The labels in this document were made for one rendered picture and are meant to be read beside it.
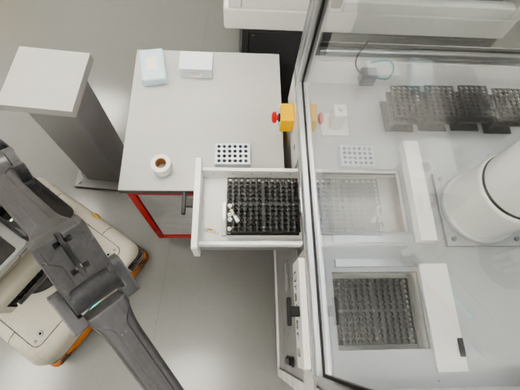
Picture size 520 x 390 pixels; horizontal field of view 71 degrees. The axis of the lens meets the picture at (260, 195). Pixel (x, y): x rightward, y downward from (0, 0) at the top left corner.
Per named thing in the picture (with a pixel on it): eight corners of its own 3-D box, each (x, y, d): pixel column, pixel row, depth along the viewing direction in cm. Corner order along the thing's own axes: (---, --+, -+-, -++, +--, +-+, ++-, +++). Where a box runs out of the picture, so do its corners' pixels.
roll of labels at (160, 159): (155, 179, 127) (152, 174, 123) (150, 162, 129) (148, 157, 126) (175, 173, 128) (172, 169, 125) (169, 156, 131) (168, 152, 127)
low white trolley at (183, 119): (159, 244, 195) (117, 189, 125) (168, 142, 218) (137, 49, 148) (267, 244, 199) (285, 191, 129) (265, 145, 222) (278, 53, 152)
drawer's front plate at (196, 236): (194, 257, 112) (190, 248, 102) (199, 172, 123) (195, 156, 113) (200, 257, 112) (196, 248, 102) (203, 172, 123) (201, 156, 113)
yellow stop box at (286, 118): (277, 131, 128) (279, 120, 122) (276, 114, 131) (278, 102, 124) (292, 131, 129) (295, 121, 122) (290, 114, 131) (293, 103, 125)
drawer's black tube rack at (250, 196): (227, 237, 113) (226, 231, 107) (227, 185, 120) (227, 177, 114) (297, 237, 115) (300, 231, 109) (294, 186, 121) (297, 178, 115)
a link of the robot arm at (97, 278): (101, 218, 50) (26, 263, 44) (135, 284, 57) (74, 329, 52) (4, 141, 77) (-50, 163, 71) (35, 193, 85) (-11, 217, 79)
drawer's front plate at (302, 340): (297, 367, 102) (304, 370, 92) (292, 265, 113) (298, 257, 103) (303, 367, 103) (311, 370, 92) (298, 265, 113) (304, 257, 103)
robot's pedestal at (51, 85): (75, 186, 204) (-9, 106, 134) (88, 140, 215) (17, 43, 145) (128, 192, 205) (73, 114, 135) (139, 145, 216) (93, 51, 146)
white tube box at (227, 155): (214, 169, 130) (214, 164, 127) (215, 148, 133) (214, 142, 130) (249, 169, 131) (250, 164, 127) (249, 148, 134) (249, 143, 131)
